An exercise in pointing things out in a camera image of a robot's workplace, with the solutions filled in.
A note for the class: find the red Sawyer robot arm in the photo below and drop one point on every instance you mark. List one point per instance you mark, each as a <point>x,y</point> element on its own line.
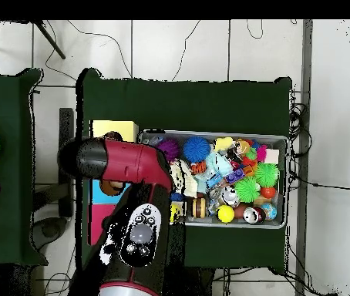
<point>125,160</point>

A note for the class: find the wooden box with three holes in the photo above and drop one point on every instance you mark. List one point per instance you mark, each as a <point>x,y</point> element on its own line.
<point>125,128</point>

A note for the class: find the clear mesh bin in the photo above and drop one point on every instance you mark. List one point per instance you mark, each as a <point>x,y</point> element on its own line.
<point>239,225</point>

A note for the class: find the purple spiky toy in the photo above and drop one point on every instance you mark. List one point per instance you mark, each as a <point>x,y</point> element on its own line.
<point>170,148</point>

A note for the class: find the cream waffle cloth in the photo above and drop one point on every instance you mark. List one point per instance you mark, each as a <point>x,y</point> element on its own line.
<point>190,182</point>

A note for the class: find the blue spiky ball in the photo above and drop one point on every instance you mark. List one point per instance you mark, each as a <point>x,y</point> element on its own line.
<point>196,149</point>

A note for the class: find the brown striped wooden burger toy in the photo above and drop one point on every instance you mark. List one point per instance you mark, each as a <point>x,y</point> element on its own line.
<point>198,207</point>

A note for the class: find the dark green tablecloth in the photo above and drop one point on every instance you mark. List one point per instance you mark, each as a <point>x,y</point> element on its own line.
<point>193,104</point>

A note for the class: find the silver drink can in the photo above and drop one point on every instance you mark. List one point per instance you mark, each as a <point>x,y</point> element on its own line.
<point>230,197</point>

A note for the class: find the yellow tennis-seam ball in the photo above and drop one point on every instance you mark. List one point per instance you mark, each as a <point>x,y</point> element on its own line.
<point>225,213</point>

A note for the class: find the green spiky ball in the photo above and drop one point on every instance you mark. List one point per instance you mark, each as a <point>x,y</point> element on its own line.
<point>266,174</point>
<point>246,188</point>

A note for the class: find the red drink can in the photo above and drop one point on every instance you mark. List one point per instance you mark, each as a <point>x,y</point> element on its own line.
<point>253,215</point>

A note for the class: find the dark grey rounded floor object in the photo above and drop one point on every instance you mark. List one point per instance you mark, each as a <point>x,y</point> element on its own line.
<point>50,229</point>

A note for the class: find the long black tripod leg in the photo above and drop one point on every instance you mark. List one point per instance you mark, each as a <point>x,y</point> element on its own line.
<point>50,40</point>

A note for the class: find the dark green side-table cloth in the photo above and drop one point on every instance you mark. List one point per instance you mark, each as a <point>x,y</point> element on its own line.
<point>8,101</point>

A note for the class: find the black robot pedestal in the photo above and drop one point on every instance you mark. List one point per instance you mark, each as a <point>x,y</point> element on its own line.
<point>198,283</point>

